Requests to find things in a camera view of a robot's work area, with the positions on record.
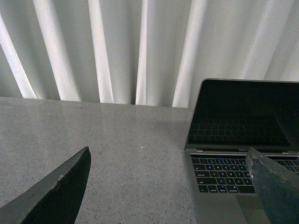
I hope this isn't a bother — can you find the grey laptop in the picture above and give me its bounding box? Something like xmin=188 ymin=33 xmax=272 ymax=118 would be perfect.
xmin=184 ymin=79 xmax=299 ymax=224

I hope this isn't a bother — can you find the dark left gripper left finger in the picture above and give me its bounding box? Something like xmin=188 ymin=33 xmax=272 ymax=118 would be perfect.
xmin=0 ymin=147 xmax=91 ymax=224

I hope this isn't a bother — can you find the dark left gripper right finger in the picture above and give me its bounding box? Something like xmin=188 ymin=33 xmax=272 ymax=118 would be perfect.
xmin=246 ymin=147 xmax=299 ymax=224

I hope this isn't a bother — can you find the white pleated curtain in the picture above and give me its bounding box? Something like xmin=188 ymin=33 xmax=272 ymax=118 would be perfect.
xmin=0 ymin=0 xmax=299 ymax=108

